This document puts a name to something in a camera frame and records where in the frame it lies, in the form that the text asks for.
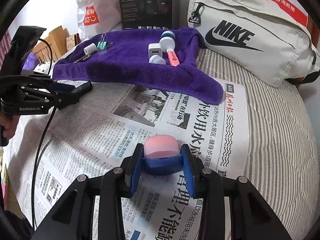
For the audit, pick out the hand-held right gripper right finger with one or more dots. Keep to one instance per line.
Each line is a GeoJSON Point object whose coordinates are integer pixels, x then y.
{"type": "Point", "coordinates": [187, 175]}

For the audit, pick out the blue pink round container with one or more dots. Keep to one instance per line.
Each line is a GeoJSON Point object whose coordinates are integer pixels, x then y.
{"type": "Point", "coordinates": [160, 147]}

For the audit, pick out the white usb charger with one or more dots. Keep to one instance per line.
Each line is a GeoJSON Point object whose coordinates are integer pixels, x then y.
{"type": "Point", "coordinates": [155, 50]}

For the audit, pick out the person's left hand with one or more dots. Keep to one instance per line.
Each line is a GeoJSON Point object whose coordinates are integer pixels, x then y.
{"type": "Point", "coordinates": [10, 127]}

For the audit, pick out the newspaper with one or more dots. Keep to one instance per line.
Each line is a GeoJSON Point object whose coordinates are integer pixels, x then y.
{"type": "Point", "coordinates": [100, 142]}

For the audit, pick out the small white round jar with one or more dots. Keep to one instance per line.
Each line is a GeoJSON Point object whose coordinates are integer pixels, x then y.
{"type": "Point", "coordinates": [157, 60]}

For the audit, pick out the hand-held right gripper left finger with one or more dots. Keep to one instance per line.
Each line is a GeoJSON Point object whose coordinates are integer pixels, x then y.
{"type": "Point", "coordinates": [135, 177]}

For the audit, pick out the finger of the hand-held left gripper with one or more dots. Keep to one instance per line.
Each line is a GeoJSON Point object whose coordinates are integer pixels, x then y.
{"type": "Point", "coordinates": [70, 100]}
{"type": "Point", "coordinates": [63, 86]}

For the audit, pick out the white shopping bag red label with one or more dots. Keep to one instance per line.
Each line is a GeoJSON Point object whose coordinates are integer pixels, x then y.
{"type": "Point", "coordinates": [100, 0]}

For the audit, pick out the green binder clip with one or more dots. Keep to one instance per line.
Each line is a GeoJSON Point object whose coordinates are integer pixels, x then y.
{"type": "Point", "coordinates": [101, 45]}

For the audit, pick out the wooden headboard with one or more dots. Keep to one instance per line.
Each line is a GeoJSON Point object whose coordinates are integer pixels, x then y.
{"type": "Point", "coordinates": [56, 40]}

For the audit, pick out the black product box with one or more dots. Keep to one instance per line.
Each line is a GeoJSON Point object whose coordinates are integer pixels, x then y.
{"type": "Point", "coordinates": [135, 10]}

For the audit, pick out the beige logo sling bag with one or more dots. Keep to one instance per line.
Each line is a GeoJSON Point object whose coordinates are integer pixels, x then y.
{"type": "Point", "coordinates": [262, 25]}

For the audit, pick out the purple towel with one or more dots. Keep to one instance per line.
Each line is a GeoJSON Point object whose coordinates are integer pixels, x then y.
{"type": "Point", "coordinates": [140, 75]}

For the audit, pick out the white spotted plush toy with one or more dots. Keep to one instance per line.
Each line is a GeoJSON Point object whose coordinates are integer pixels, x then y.
{"type": "Point", "coordinates": [42, 68]}

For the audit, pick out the small brown box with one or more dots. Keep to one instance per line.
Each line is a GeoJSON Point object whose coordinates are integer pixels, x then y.
{"type": "Point", "coordinates": [71, 42]}

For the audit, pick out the small white cylinder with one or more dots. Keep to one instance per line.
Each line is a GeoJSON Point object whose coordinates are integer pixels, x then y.
{"type": "Point", "coordinates": [90, 48]}

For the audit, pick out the red white printed box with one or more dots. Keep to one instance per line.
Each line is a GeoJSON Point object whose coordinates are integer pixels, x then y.
{"type": "Point", "coordinates": [282, 2]}

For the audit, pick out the clear plastic cap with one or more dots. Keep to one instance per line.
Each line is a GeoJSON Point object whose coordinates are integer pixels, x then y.
{"type": "Point", "coordinates": [103, 51]}

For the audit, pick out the white teal cream jar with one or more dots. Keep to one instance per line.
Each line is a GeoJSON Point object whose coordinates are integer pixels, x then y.
{"type": "Point", "coordinates": [167, 42]}

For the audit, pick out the pink highlighter pen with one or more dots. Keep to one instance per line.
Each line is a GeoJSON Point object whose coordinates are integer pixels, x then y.
{"type": "Point", "coordinates": [172, 58]}

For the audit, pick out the dark brown slim bottle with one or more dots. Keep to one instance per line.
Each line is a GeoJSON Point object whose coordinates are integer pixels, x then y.
{"type": "Point", "coordinates": [83, 58]}

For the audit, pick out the purple plush toy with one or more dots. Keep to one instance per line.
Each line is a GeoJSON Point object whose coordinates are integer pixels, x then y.
{"type": "Point", "coordinates": [31, 61]}

